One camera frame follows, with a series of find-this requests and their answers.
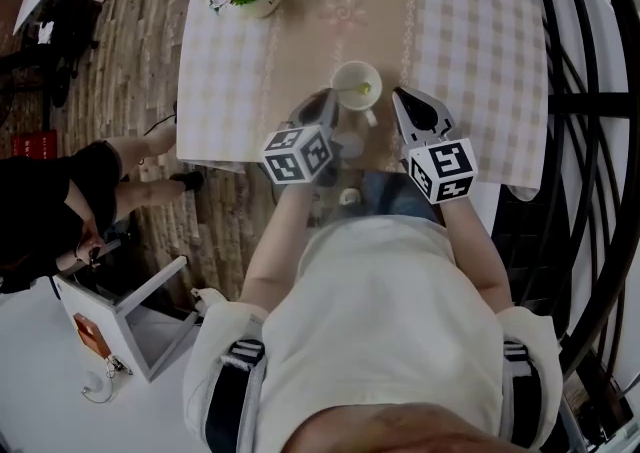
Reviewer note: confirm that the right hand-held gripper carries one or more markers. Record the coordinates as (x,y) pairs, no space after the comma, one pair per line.
(445,171)

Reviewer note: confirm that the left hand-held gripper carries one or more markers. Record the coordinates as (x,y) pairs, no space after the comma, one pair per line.
(295,156)

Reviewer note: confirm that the small yellow spoon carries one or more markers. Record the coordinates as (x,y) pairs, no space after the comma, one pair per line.
(361,88)

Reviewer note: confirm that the white cup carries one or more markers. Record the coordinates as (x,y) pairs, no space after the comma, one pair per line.
(356,78)

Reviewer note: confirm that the person's right forearm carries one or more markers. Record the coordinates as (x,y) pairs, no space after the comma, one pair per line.
(475,251)

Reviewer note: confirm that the person's left forearm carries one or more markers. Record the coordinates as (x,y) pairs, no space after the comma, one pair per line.
(272,256)

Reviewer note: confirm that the checked tablecloth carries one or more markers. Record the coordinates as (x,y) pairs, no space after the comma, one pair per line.
(475,66)

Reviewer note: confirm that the person's blue jeans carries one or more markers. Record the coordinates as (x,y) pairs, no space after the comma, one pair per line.
(400,196)

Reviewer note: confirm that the black metal railing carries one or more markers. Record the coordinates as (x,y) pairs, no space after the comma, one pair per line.
(595,141)

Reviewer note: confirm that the white plastic bag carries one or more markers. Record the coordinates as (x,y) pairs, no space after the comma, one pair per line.
(209,297)

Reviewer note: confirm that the person's white shirt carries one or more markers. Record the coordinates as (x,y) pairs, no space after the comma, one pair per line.
(385,331)

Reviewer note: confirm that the white side table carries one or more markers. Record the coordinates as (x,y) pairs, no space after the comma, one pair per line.
(85,301)

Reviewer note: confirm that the orange box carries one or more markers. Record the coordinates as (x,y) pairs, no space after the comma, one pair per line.
(91,336)

